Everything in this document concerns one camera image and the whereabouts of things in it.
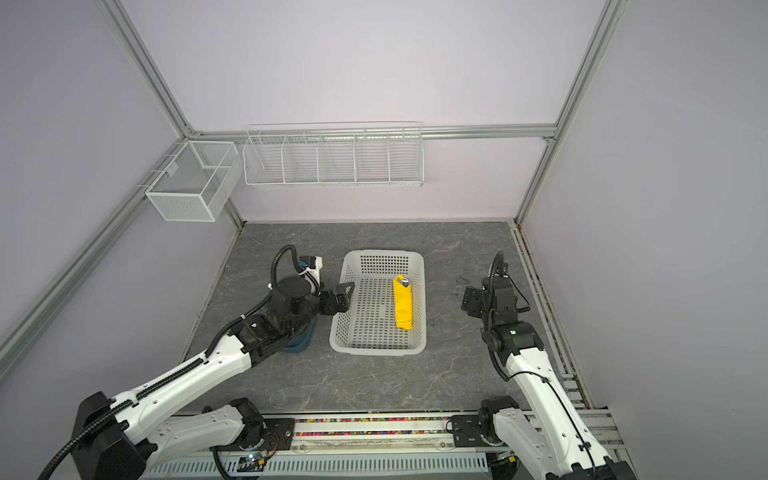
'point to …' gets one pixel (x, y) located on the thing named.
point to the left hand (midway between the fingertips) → (340, 288)
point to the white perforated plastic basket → (387, 312)
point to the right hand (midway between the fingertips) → (487, 294)
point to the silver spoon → (405, 282)
